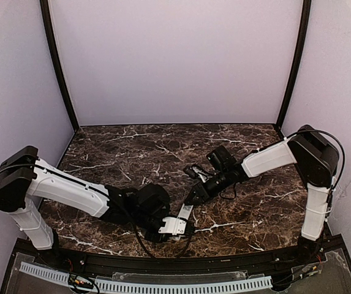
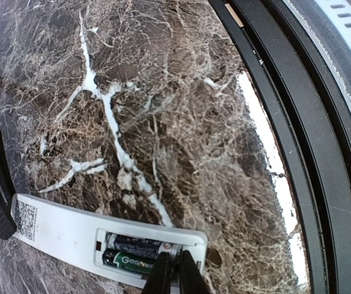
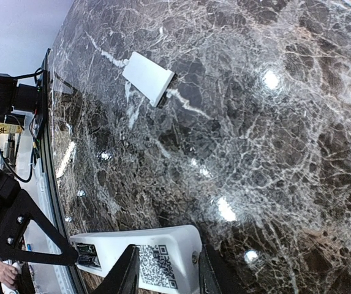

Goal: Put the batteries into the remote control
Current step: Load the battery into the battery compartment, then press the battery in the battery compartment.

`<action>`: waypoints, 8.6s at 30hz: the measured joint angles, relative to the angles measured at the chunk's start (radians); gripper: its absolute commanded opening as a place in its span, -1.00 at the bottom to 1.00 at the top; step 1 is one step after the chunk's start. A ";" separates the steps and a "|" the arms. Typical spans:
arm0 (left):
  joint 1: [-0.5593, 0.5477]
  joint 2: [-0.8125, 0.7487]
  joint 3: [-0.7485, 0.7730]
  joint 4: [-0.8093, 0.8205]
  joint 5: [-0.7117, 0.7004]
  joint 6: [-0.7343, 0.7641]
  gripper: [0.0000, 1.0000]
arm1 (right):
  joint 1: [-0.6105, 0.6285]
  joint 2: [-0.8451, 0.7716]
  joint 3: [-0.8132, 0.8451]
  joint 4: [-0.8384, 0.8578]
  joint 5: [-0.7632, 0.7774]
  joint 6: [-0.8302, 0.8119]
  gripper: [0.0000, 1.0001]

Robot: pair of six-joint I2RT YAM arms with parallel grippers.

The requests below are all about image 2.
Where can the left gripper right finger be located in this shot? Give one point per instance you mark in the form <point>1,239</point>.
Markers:
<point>190,279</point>

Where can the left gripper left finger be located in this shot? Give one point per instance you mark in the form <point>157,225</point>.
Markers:
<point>159,280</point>

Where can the black AAA battery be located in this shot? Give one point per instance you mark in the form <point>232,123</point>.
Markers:
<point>147,248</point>

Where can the green AAA battery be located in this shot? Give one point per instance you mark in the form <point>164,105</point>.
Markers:
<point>127,262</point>

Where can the white remote control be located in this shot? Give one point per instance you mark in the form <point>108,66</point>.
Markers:
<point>77,237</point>

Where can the black front rail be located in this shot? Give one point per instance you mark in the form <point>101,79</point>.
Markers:
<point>301,68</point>

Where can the white slotted cable duct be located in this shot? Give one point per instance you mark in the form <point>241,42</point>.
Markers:
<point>338,13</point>

